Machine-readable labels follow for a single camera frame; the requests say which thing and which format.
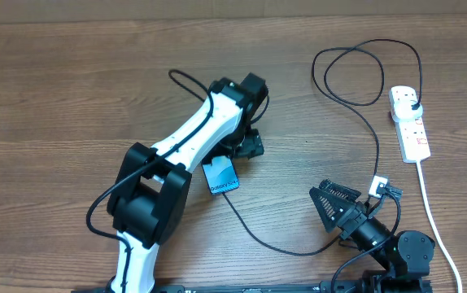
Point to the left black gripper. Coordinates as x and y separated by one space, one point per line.
250 145

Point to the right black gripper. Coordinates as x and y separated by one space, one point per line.
345 214

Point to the Samsung Galaxy smartphone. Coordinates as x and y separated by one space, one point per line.
220 175

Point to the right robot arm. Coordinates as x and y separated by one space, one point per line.
405 256

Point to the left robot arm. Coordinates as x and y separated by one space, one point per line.
149 196

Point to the white charger plug adapter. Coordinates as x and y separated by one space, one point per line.
405 111

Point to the white power strip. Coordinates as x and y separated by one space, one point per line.
413 142

